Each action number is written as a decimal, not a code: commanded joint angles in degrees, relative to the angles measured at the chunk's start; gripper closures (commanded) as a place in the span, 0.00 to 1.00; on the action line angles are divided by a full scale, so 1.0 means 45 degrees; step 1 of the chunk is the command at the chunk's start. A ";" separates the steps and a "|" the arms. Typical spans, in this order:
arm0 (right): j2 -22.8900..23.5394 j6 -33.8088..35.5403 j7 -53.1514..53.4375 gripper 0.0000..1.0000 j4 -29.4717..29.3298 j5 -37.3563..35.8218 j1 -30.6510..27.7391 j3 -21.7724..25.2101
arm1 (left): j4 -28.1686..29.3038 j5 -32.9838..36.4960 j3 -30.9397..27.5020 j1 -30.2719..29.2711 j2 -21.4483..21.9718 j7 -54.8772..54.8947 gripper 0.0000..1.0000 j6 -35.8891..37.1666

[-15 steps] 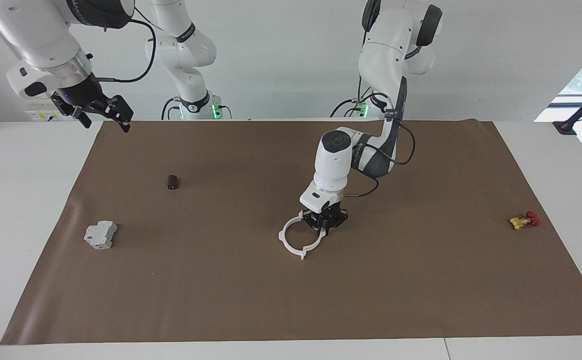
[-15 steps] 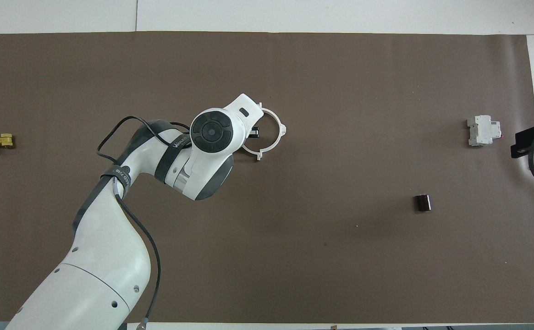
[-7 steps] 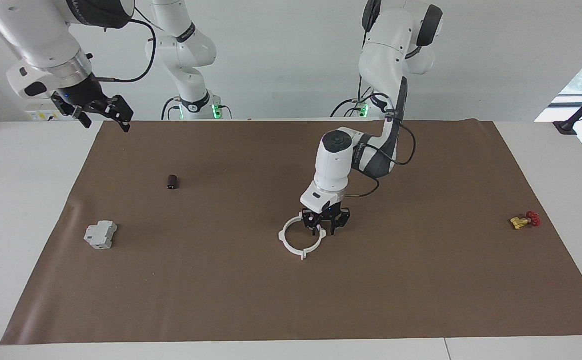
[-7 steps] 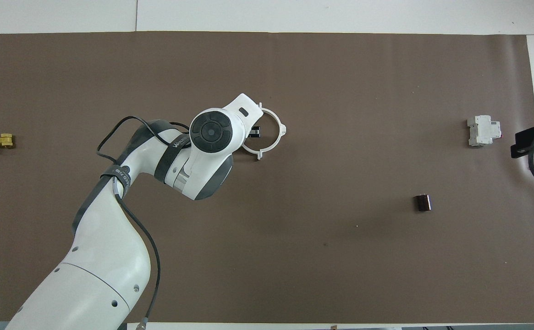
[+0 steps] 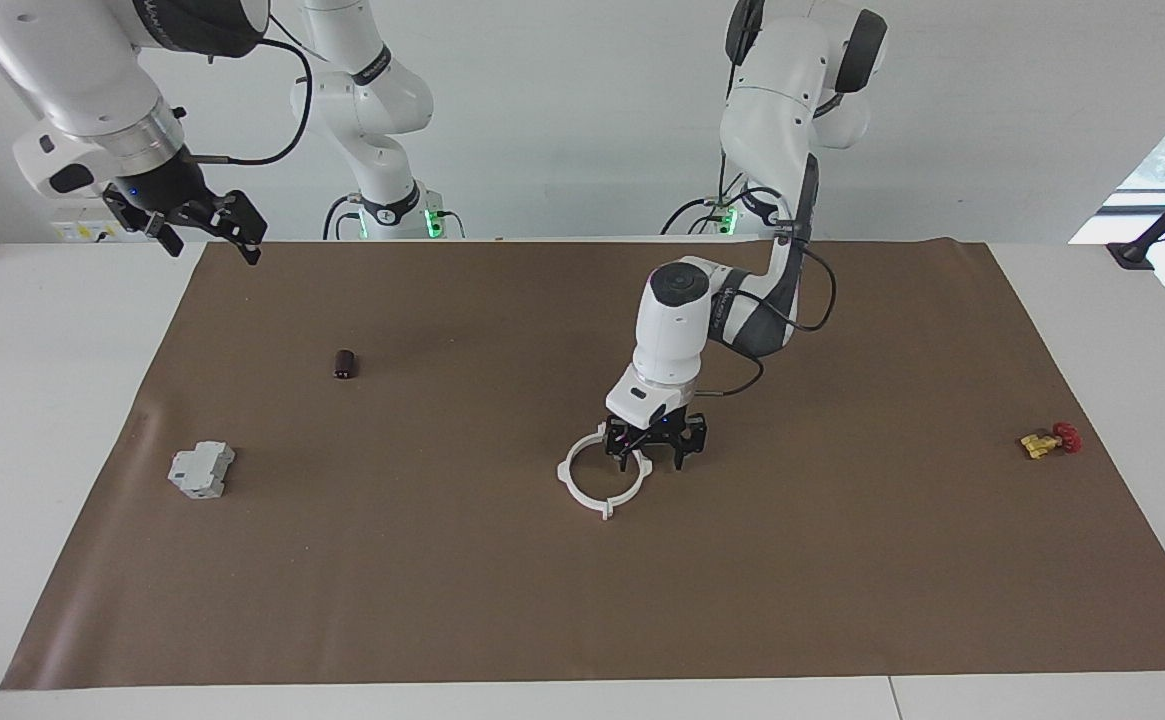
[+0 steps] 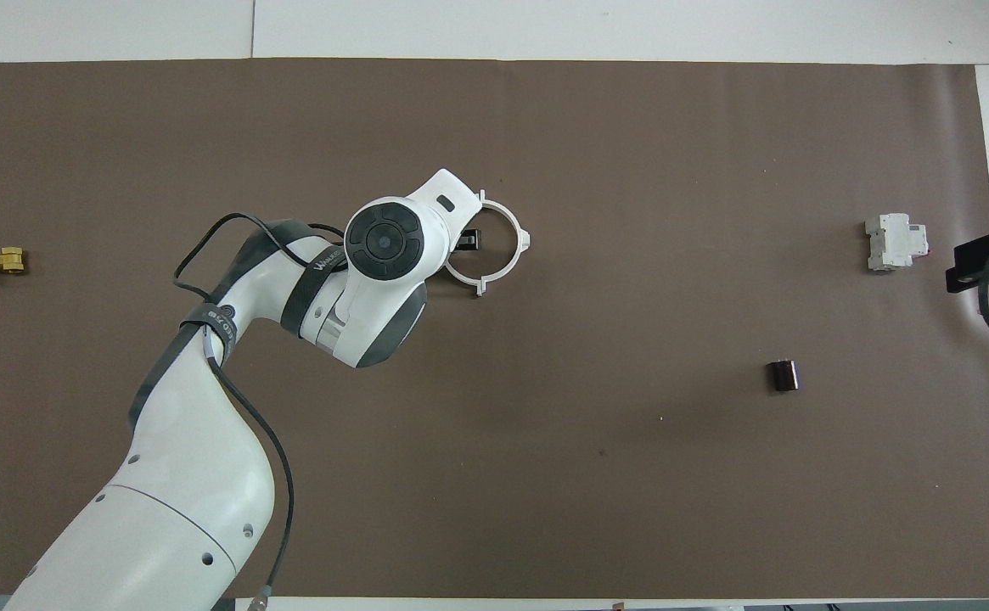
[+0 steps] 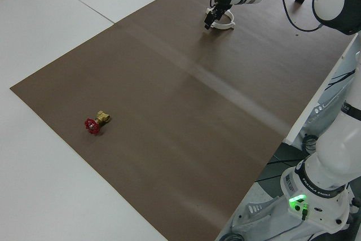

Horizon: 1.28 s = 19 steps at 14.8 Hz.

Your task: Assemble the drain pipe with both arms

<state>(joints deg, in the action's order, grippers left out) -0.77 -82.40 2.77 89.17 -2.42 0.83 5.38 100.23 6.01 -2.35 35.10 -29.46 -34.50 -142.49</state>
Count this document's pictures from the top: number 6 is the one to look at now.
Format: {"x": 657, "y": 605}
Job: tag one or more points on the white half pipe clamp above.
{"x": 527, "y": 241}
{"x": 478, "y": 289}

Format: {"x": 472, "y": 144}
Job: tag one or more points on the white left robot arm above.
{"x": 205, "y": 484}

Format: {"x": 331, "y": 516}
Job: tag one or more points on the brown paper table mat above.
{"x": 630, "y": 492}

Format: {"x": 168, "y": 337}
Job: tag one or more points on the dark brown small block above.
{"x": 783, "y": 376}

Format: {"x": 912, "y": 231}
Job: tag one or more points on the white circuit breaker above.
{"x": 891, "y": 242}

